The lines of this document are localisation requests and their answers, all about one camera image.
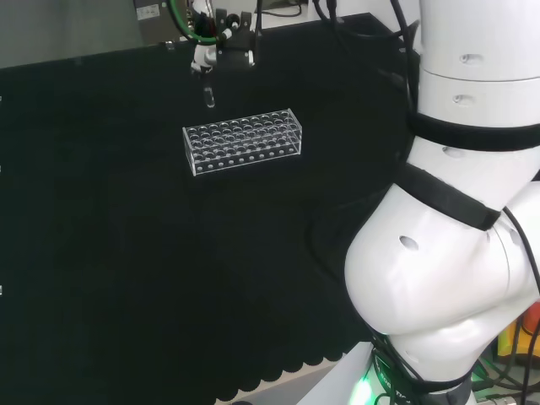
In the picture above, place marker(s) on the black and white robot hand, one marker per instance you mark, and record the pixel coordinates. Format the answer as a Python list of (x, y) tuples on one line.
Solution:
[(236, 46)]

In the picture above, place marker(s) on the clear glass test tube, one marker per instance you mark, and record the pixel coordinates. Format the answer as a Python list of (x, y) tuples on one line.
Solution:
[(208, 96)]

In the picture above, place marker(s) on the clear plastic test tube rack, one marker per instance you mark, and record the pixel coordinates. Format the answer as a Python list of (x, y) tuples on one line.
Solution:
[(242, 141)]

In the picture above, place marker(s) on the grey metal box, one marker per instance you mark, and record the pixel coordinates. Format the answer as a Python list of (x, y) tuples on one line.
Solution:
[(156, 21)]

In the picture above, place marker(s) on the black bench cloth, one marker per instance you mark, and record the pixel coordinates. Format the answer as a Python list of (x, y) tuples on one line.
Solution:
[(126, 253)]

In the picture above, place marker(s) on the yellow stop button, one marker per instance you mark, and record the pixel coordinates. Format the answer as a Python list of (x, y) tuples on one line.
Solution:
[(523, 333)]

